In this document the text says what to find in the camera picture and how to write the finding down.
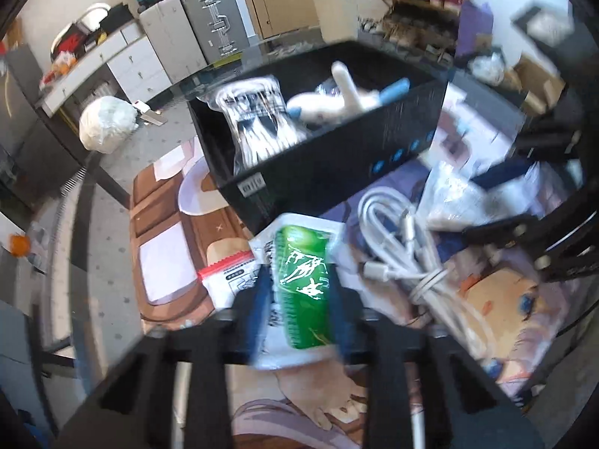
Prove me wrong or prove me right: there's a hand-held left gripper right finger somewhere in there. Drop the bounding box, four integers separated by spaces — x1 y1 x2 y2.
330 266 544 449

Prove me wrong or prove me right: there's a wooden shoe rack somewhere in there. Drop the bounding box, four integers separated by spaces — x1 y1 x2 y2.
374 0 473 52

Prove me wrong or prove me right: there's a bag of white rope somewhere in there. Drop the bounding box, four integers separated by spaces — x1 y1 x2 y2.
416 161 539 232

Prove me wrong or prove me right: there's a white desk with drawers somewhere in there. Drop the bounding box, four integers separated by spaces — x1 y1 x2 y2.
37 21 174 117

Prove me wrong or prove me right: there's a purple bag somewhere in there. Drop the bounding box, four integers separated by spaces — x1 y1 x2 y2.
456 0 494 59

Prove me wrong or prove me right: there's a printed desk mat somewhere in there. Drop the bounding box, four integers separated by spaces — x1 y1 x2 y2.
128 79 572 449

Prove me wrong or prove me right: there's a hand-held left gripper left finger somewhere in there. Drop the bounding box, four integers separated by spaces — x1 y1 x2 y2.
56 266 277 449

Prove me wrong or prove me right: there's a grey refrigerator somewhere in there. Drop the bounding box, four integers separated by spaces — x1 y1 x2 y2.
0 44 52 160

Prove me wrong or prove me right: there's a white cable bundle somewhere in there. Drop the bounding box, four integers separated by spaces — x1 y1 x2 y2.
358 187 497 370

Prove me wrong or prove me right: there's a red shoe box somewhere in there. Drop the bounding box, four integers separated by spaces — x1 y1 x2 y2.
51 28 89 54

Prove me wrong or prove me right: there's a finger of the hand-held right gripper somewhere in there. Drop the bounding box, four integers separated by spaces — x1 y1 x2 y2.
470 126 583 188
461 213 544 267

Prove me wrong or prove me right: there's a white green printed packet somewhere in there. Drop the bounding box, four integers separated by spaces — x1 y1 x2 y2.
248 213 349 370

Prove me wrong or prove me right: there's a packet of plastic forks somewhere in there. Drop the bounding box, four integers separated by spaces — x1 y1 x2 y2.
197 75 312 181

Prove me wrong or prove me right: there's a white packet red zip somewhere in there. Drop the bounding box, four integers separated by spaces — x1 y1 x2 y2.
197 250 263 312

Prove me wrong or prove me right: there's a black storage box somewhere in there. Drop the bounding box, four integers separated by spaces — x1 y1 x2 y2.
187 40 450 235

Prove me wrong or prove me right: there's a crumpled white plastic bag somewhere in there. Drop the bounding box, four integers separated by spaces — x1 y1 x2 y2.
79 96 140 153

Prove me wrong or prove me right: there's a cardboard box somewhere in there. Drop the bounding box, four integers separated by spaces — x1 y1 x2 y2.
512 54 567 104

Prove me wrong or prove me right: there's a silver suitcase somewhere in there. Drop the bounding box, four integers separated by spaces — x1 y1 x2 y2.
182 0 251 64

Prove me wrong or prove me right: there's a white oval mirror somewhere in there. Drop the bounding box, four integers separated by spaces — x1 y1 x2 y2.
51 2 113 52

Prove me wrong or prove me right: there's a bag of snacks and oranges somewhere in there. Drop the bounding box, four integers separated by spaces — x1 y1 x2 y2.
40 51 78 89

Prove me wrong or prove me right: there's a white and blue plush toy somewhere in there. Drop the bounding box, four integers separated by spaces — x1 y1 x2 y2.
285 61 413 127

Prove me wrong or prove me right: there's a beige suitcase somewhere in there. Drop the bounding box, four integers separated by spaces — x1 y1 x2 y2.
139 0 209 84

